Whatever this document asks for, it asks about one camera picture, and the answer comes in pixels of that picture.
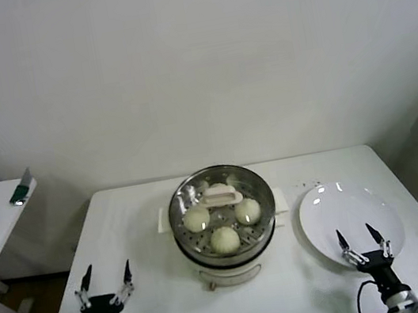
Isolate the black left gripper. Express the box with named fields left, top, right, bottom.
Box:
left=70, top=257, right=139, bottom=313

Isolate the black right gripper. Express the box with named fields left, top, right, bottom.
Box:
left=334, top=219, right=405, bottom=303

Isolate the white steamed baozi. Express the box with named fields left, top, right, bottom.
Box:
left=207, top=223, right=244, bottom=258
left=181, top=204, right=214, bottom=236
left=207, top=181, right=230, bottom=197
left=232, top=196, right=265, bottom=229

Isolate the round glass pot lid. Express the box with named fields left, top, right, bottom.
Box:
left=161, top=157, right=283, bottom=265

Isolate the stainless steel steamer basket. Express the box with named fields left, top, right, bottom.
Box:
left=149, top=155, right=297, bottom=279

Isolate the white round plate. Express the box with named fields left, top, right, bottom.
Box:
left=293, top=171, right=410, bottom=281

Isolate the white electric cooker pot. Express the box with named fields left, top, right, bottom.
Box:
left=173, top=212, right=297, bottom=297

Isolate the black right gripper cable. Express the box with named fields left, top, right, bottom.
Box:
left=352, top=278, right=386, bottom=313

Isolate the green handled scraper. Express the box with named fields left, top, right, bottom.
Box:
left=4, top=166, right=37, bottom=208

